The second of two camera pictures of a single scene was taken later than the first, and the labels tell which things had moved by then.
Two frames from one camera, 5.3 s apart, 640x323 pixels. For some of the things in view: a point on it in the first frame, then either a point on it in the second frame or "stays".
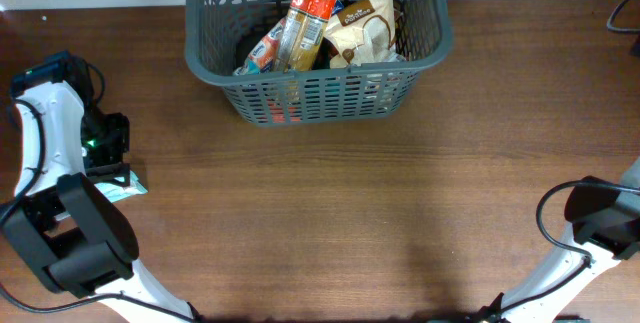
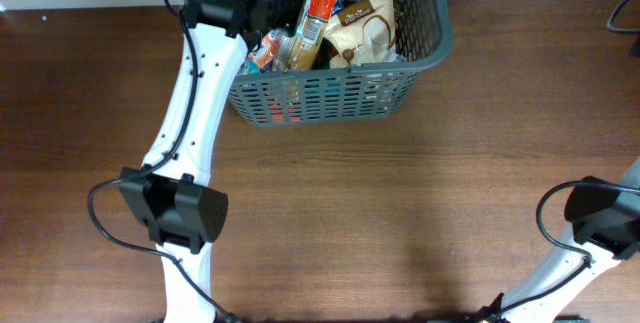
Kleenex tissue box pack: (263, 55) stays
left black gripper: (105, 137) -> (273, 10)
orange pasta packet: (306, 19) stays
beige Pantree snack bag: (363, 33) stays
